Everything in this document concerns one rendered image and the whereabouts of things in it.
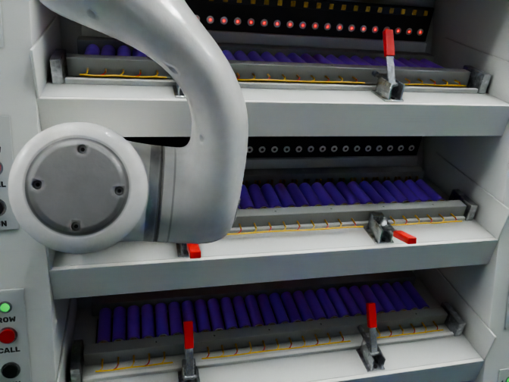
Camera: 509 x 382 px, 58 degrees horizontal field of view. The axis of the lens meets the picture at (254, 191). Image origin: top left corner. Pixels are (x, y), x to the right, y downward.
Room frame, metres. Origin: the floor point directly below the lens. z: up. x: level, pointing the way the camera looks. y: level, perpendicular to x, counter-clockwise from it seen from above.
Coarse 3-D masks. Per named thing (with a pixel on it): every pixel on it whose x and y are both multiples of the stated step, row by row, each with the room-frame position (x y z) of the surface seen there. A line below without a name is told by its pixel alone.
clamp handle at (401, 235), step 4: (384, 220) 0.61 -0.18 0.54; (388, 220) 0.61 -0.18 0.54; (380, 224) 0.61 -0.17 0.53; (384, 224) 0.61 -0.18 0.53; (384, 228) 0.60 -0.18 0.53; (388, 228) 0.60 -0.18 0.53; (392, 228) 0.60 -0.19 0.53; (392, 232) 0.58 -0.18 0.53; (396, 232) 0.57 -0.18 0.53; (400, 232) 0.57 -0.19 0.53; (404, 232) 0.57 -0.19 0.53; (396, 236) 0.57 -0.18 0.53; (400, 236) 0.56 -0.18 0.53; (404, 236) 0.55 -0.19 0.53; (408, 236) 0.55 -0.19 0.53; (412, 236) 0.55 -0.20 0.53; (404, 240) 0.55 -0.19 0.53; (408, 240) 0.54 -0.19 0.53; (412, 240) 0.54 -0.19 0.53; (416, 240) 0.55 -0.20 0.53
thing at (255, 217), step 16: (256, 208) 0.62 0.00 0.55; (272, 208) 0.62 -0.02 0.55; (288, 208) 0.62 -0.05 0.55; (304, 208) 0.63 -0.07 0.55; (320, 208) 0.63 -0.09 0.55; (336, 208) 0.64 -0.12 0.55; (352, 208) 0.64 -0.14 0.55; (368, 208) 0.64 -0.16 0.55; (384, 208) 0.65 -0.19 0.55; (400, 208) 0.65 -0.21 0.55; (416, 208) 0.66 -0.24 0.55; (432, 208) 0.67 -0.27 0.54; (448, 208) 0.67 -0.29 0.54; (464, 208) 0.68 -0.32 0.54; (240, 224) 0.60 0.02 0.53; (256, 224) 0.60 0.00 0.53; (272, 224) 0.61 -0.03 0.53; (288, 224) 0.62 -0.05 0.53; (400, 224) 0.64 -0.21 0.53
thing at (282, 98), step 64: (192, 0) 0.69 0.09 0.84; (256, 0) 0.71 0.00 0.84; (320, 0) 0.74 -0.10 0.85; (64, 64) 0.56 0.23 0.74; (128, 64) 0.58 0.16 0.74; (256, 64) 0.62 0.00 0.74; (320, 64) 0.65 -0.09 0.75; (384, 64) 0.72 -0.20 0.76; (448, 64) 0.78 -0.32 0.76; (128, 128) 0.53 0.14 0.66; (256, 128) 0.57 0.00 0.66; (320, 128) 0.59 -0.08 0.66; (384, 128) 0.61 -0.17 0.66; (448, 128) 0.63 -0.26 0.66
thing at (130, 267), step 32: (256, 160) 0.73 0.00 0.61; (288, 160) 0.74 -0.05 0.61; (320, 160) 0.75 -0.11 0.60; (352, 160) 0.77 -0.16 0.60; (384, 160) 0.78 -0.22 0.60; (416, 160) 0.80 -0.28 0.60; (448, 192) 0.75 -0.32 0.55; (480, 192) 0.68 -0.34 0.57; (416, 224) 0.66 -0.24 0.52; (448, 224) 0.67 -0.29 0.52; (480, 224) 0.68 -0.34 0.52; (64, 256) 0.52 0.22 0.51; (96, 256) 0.52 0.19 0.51; (128, 256) 0.53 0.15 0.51; (160, 256) 0.54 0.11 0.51; (224, 256) 0.55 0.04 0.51; (256, 256) 0.55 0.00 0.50; (288, 256) 0.57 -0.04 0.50; (320, 256) 0.58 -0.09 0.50; (352, 256) 0.59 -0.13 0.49; (384, 256) 0.60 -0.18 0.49; (416, 256) 0.62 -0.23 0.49; (448, 256) 0.63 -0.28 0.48; (480, 256) 0.65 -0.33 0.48; (64, 288) 0.51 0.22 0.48; (96, 288) 0.52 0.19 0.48; (128, 288) 0.53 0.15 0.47; (160, 288) 0.54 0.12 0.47
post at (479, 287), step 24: (456, 0) 0.78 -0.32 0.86; (480, 0) 0.73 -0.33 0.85; (504, 0) 0.68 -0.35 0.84; (456, 24) 0.78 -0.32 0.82; (480, 24) 0.72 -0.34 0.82; (504, 24) 0.68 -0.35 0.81; (432, 48) 0.83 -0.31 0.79; (480, 48) 0.72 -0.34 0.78; (504, 48) 0.67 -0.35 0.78; (432, 144) 0.81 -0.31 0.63; (456, 144) 0.75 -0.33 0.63; (480, 144) 0.70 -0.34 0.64; (504, 144) 0.65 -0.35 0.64; (480, 168) 0.69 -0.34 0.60; (504, 168) 0.65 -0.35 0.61; (504, 192) 0.64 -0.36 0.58; (504, 240) 0.65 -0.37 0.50; (504, 264) 0.65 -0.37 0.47; (456, 288) 0.72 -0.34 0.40; (480, 288) 0.67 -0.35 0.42; (504, 288) 0.65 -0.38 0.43; (480, 312) 0.66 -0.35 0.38; (504, 312) 0.65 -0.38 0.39; (504, 336) 0.65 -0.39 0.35; (504, 360) 0.65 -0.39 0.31
